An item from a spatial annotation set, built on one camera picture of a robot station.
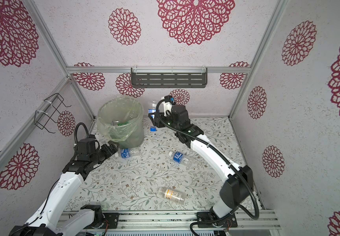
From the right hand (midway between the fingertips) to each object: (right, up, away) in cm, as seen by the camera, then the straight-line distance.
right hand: (151, 113), depth 71 cm
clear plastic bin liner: (-26, 0, +29) cm, 38 cm away
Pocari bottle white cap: (+16, -26, +20) cm, 36 cm away
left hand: (-21, -18, +10) cm, 30 cm away
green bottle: (-16, -5, +8) cm, 19 cm away
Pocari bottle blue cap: (+1, -7, +2) cm, 8 cm away
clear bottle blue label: (-19, -23, +23) cm, 38 cm away
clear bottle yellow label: (+12, -43, +5) cm, 45 cm away
